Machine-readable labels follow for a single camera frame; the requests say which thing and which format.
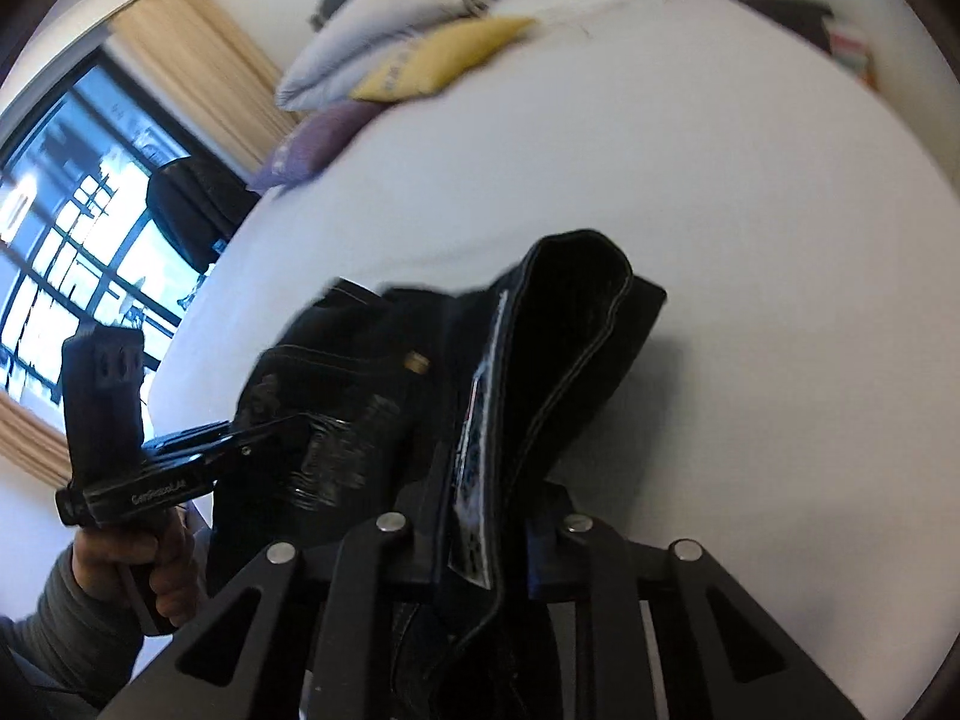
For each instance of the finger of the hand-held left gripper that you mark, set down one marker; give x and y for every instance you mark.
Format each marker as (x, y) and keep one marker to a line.
(225, 442)

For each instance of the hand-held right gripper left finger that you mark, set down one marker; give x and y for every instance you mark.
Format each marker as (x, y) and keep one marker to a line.
(360, 600)

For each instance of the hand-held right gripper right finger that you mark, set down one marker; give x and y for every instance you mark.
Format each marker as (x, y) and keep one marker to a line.
(607, 600)

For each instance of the black pants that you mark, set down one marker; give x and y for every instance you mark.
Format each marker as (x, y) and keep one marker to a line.
(562, 330)

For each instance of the person's left forearm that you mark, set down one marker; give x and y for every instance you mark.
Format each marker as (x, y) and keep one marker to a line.
(52, 637)

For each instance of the person's left hand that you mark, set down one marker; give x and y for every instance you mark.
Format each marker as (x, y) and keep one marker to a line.
(176, 562)

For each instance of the beige curtain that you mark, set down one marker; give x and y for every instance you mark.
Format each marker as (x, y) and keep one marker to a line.
(210, 67)
(30, 439)

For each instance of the large window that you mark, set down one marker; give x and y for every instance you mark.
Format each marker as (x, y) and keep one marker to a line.
(75, 202)

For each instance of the black jacket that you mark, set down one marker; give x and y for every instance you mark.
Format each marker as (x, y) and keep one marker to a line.
(195, 210)

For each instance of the purple cushion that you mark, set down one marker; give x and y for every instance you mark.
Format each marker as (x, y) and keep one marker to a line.
(322, 139)

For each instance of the white bed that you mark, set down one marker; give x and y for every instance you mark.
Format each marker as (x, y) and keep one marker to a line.
(750, 240)

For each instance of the stacked white pillows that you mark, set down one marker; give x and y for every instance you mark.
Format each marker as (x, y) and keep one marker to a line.
(375, 22)

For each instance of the yellow cushion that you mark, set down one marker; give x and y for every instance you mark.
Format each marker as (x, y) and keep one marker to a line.
(450, 52)

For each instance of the striped bin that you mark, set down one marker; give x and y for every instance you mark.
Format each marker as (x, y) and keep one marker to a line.
(851, 52)

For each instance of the dark bedside table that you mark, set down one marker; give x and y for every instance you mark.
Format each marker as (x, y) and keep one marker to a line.
(787, 19)

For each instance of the white wardrobe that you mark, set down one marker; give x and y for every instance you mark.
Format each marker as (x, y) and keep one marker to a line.
(900, 30)

